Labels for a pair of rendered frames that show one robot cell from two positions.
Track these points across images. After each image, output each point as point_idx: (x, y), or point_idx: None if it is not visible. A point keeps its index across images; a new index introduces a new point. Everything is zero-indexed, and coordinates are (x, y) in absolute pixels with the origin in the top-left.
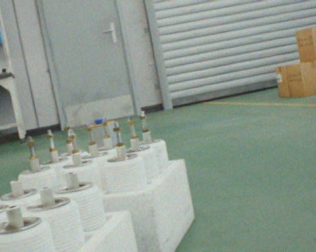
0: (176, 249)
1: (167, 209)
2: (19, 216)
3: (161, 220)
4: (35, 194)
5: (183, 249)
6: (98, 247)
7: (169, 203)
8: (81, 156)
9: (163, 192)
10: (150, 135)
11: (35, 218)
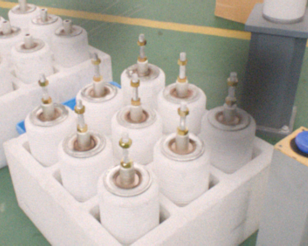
0: (45, 238)
1: (34, 197)
2: None
3: (20, 184)
4: (14, 50)
5: (36, 242)
6: None
7: (40, 202)
8: (202, 125)
9: (30, 181)
10: (121, 174)
11: None
